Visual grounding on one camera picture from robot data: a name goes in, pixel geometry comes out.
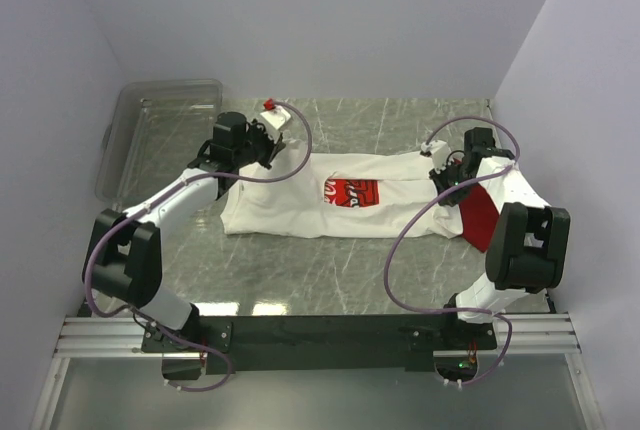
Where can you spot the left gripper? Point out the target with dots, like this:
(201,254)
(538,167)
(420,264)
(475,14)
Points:
(274,148)

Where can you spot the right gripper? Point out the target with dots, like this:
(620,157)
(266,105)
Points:
(439,179)

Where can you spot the white Coca-Cola t-shirt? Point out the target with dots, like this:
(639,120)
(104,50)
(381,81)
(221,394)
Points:
(337,195)

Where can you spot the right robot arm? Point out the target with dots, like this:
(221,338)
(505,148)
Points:
(523,238)

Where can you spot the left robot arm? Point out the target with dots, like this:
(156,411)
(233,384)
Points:
(124,258)

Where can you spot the folded red t-shirt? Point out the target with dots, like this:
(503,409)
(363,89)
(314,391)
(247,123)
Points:
(479,217)

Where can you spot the clear plastic bin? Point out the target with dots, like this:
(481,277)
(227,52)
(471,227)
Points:
(156,129)

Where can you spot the black mounting base bar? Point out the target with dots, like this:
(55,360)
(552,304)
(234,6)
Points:
(272,343)

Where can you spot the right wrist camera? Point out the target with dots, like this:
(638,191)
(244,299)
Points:
(438,151)

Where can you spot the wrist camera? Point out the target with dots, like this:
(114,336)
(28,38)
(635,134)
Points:
(438,151)
(274,117)

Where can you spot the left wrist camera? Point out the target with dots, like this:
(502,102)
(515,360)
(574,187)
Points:
(274,117)

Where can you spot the aluminium rail frame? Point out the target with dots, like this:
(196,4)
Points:
(534,379)

